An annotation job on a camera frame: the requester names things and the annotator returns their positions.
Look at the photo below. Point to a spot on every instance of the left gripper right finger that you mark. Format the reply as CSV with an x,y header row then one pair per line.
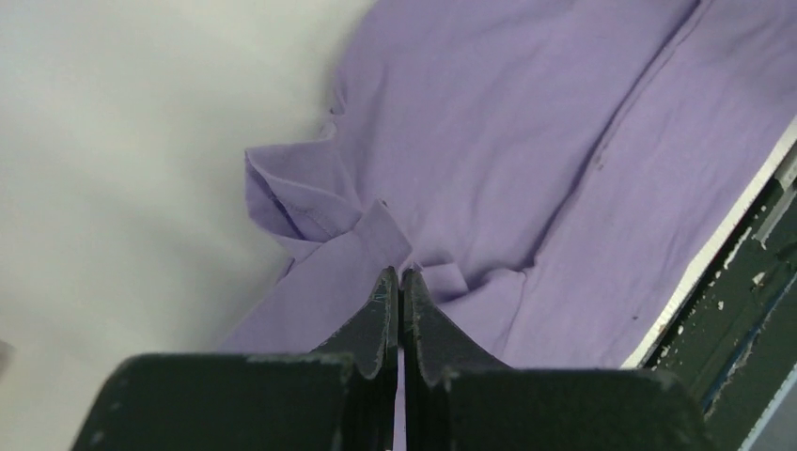
x,y
460,397

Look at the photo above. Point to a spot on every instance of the purple t shirt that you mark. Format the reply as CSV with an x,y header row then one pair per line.
x,y
550,167

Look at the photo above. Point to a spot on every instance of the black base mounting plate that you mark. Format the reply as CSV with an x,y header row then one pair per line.
x,y
733,342

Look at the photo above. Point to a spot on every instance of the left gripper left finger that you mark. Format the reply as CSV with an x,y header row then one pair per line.
x,y
339,396

